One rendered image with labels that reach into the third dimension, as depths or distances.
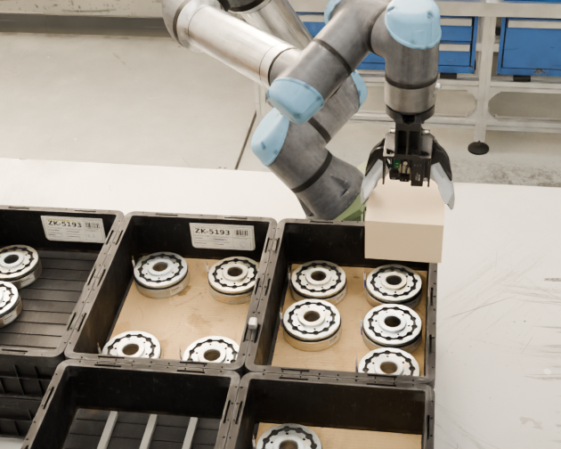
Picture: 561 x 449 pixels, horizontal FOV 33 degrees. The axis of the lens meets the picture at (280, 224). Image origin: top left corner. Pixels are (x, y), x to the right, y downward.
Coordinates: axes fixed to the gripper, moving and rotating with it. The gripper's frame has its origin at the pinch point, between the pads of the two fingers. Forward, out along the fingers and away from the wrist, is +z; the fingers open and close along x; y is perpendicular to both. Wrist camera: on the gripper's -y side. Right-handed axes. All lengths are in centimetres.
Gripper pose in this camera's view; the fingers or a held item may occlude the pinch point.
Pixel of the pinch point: (407, 203)
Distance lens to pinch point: 154.6
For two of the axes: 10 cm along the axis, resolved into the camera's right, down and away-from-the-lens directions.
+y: -1.7, 6.1, -7.7
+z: 0.5, 7.9, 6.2
